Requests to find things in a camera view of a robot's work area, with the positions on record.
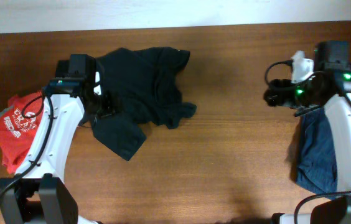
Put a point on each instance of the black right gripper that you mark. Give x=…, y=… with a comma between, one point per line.
x=279, y=93

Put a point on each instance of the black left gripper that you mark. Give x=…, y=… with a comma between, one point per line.
x=109, y=107

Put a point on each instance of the black t-shirt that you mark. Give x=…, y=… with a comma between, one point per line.
x=141, y=85

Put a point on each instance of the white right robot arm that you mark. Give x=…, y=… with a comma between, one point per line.
x=321, y=82

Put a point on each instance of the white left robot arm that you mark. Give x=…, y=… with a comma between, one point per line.
x=37, y=193

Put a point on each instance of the blue folded garment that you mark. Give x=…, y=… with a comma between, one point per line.
x=316, y=163

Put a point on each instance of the red folded t-shirt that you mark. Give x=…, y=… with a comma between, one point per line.
x=18, y=128

